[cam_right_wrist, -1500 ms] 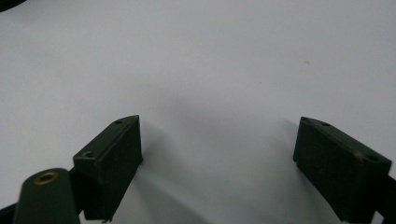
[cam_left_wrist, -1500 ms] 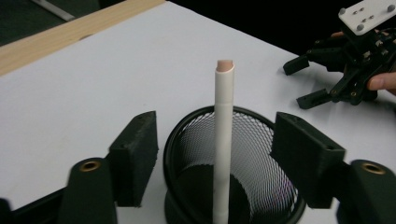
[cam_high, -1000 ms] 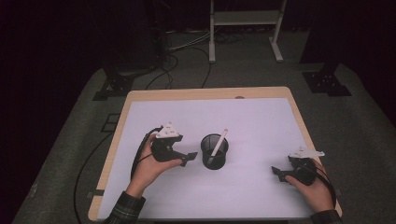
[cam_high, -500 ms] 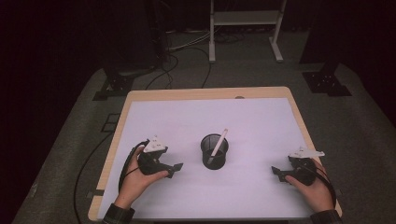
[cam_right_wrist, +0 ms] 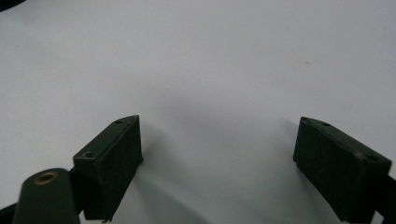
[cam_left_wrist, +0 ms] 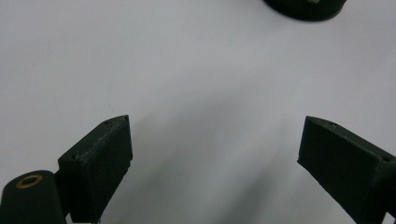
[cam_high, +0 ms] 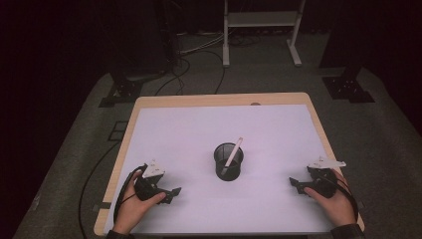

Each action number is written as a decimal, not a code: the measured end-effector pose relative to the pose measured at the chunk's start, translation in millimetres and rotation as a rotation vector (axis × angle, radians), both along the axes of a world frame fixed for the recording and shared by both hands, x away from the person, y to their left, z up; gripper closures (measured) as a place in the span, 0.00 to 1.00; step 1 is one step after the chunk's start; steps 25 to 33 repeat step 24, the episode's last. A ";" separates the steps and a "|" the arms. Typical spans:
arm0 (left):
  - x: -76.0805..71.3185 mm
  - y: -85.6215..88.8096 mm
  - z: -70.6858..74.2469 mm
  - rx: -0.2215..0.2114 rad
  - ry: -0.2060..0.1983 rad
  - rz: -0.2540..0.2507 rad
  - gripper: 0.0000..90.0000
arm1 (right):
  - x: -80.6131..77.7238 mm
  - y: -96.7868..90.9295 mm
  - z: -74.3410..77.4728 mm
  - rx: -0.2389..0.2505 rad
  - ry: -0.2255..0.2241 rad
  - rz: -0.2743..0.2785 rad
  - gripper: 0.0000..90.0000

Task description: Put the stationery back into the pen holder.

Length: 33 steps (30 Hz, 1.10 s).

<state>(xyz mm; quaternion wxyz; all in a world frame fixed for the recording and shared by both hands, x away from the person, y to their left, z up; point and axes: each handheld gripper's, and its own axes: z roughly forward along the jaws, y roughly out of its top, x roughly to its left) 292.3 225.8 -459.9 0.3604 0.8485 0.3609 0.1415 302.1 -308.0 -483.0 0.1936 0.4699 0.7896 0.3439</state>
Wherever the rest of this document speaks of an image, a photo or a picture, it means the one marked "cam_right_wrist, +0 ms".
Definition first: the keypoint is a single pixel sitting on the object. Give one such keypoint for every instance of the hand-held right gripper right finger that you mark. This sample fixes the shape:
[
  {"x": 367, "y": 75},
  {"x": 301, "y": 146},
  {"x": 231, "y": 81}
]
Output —
[{"x": 339, "y": 168}]

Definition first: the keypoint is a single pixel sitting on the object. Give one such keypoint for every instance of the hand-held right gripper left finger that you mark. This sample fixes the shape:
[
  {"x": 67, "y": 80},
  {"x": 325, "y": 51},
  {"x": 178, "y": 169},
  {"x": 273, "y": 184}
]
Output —
[{"x": 109, "y": 168}]

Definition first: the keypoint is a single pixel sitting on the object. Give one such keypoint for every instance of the dark round object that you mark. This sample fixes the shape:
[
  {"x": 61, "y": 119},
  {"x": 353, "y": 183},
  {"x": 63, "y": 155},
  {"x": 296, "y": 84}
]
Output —
[{"x": 7, "y": 3}]

